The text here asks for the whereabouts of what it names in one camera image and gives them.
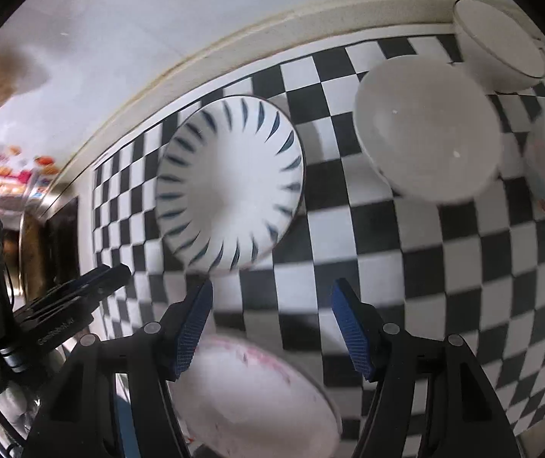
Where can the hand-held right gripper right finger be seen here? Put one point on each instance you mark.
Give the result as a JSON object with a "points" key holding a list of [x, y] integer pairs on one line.
{"points": [[352, 331]]}

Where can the dark appliance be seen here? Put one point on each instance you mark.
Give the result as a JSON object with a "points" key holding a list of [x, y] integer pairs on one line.
{"points": [[60, 243]]}

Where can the colourful wall stickers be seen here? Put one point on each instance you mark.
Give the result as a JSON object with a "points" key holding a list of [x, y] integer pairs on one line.
{"points": [[19, 171]]}

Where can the brown blurred object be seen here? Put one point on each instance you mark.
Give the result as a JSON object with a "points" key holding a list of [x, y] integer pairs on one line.
{"points": [[0, 81]]}

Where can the white plate with blue leaves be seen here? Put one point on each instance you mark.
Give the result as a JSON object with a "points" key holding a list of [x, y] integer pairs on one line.
{"points": [[253, 400]]}

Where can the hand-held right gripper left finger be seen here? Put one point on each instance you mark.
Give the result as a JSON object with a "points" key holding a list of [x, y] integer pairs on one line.
{"points": [[190, 331]]}

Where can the dark rimmed white bowl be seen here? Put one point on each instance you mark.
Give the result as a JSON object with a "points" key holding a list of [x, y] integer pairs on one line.
{"points": [[496, 43]]}

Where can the black white checkered tablecloth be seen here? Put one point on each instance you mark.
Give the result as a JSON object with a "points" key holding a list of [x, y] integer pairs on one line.
{"points": [[396, 272]]}

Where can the blue striped white plate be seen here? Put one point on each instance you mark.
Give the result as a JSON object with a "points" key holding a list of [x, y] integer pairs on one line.
{"points": [[229, 186]]}

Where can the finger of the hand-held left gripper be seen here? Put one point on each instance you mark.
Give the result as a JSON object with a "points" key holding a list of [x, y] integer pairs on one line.
{"points": [[112, 272], [62, 305]]}

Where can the plain white bowl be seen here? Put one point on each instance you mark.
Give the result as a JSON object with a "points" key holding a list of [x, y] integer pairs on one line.
{"points": [[425, 129]]}

